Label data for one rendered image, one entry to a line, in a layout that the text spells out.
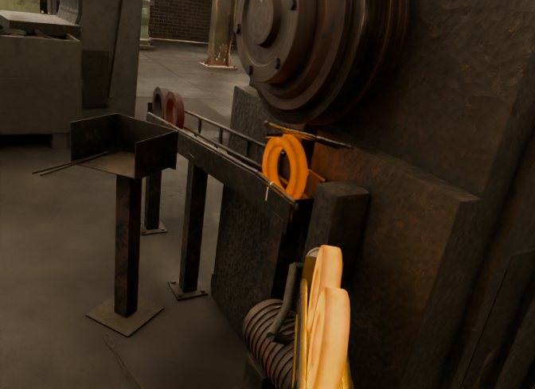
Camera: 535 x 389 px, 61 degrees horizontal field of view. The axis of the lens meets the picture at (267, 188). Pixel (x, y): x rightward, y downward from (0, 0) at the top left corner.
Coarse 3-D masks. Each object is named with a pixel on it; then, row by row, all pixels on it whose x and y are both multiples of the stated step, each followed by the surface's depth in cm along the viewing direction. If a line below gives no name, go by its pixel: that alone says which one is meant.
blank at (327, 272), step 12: (324, 252) 75; (336, 252) 76; (324, 264) 73; (336, 264) 73; (324, 276) 72; (336, 276) 72; (312, 288) 83; (312, 300) 81; (312, 312) 75; (312, 324) 73
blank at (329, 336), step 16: (336, 288) 64; (320, 304) 66; (336, 304) 60; (320, 320) 62; (336, 320) 58; (320, 336) 59; (336, 336) 57; (320, 352) 57; (336, 352) 56; (320, 368) 56; (336, 368) 56; (320, 384) 57; (336, 384) 57
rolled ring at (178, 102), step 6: (168, 96) 194; (174, 96) 187; (180, 96) 189; (168, 102) 196; (174, 102) 188; (180, 102) 187; (168, 108) 199; (174, 108) 188; (180, 108) 186; (168, 114) 199; (180, 114) 187; (168, 120) 199; (174, 120) 189; (180, 120) 188; (180, 126) 189
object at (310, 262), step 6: (306, 258) 86; (312, 258) 86; (306, 264) 86; (312, 264) 86; (342, 264) 85; (306, 270) 86; (312, 270) 86; (342, 270) 86; (306, 276) 87; (312, 276) 87; (300, 282) 87
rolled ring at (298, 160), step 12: (276, 144) 119; (288, 144) 114; (300, 144) 114; (264, 156) 125; (276, 156) 124; (288, 156) 114; (300, 156) 112; (264, 168) 125; (276, 168) 126; (300, 168) 111; (276, 180) 125; (300, 180) 112; (288, 192) 115; (300, 192) 114
